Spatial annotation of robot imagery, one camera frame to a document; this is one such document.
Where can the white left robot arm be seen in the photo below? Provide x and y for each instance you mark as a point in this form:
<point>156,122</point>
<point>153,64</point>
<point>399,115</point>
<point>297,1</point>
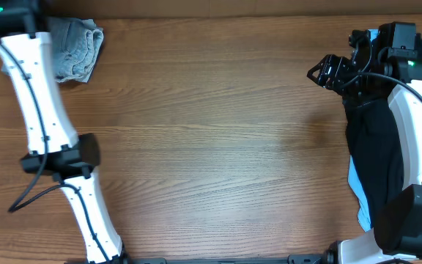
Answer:
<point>57,155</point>

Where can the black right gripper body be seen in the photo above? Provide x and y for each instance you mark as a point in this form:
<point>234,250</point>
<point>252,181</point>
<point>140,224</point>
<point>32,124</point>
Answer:
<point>335,73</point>

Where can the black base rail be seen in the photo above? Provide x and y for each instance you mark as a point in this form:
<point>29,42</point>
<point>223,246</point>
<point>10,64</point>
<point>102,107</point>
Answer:
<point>291,259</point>

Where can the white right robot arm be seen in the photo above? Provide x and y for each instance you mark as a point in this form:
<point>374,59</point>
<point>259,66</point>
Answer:
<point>397,79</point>

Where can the folded light blue jeans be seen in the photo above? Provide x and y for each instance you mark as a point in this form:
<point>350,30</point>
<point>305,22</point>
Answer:
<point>66,50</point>

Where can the black and blue garment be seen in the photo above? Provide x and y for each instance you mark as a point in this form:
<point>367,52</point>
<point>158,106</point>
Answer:
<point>375,170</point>

